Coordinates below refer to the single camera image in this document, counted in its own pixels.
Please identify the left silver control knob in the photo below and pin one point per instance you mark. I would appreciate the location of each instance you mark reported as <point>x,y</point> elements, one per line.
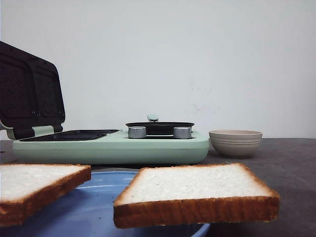
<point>137,132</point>

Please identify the mint green breakfast maker base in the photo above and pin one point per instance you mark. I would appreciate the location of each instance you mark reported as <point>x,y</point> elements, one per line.
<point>110,146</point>

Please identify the grey table cloth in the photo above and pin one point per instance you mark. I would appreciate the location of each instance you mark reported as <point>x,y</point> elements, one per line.
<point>289,167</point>

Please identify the right silver control knob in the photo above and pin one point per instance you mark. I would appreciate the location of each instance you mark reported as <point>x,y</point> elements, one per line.
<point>182,132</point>

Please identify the silver control knob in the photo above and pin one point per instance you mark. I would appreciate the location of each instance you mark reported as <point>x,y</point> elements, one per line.
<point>137,132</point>
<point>182,132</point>

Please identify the white bread slice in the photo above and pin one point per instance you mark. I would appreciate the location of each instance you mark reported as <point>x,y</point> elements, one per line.
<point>191,194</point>
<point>27,188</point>

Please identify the breakfast maker lid dark plate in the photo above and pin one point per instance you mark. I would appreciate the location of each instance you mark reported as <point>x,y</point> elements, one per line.
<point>30,93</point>

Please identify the black frying pan green handle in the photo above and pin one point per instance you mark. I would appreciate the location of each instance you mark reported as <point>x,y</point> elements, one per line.
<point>155,127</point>

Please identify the beige ribbed ceramic bowl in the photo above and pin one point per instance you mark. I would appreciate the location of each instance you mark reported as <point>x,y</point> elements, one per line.
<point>235,143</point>

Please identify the blue plastic plate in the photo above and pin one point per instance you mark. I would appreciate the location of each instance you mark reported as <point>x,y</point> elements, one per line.
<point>87,211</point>

